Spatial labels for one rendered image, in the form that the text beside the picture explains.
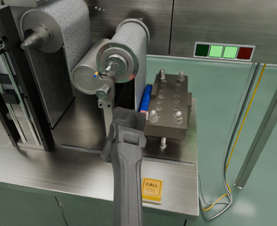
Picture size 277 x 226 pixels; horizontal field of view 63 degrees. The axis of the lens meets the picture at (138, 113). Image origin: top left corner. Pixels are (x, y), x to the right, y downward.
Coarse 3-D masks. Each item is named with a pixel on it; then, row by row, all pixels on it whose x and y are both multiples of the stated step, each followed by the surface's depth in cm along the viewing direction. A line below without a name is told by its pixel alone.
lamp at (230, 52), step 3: (225, 48) 98; (228, 48) 98; (231, 48) 98; (234, 48) 98; (225, 51) 99; (228, 51) 99; (231, 51) 99; (234, 51) 98; (225, 54) 100; (228, 54) 100; (231, 54) 99; (234, 54) 99; (228, 57) 101; (231, 57) 100; (234, 57) 100
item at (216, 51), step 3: (213, 48) 99; (216, 48) 99; (219, 48) 99; (222, 48) 99; (210, 51) 100; (213, 51) 100; (216, 51) 100; (219, 51) 100; (210, 54) 101; (213, 54) 101; (216, 54) 101; (219, 54) 100
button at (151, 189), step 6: (144, 180) 78; (150, 180) 78; (156, 180) 78; (162, 180) 79; (144, 186) 77; (150, 186) 77; (156, 186) 77; (144, 192) 75; (150, 192) 75; (156, 192) 75; (144, 198) 75; (150, 198) 75; (156, 198) 74
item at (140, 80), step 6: (144, 60) 94; (144, 66) 96; (138, 72) 82; (144, 72) 98; (138, 78) 84; (144, 78) 100; (138, 84) 86; (144, 84) 102; (138, 90) 87; (144, 90) 105; (138, 96) 89; (138, 102) 91; (138, 108) 93
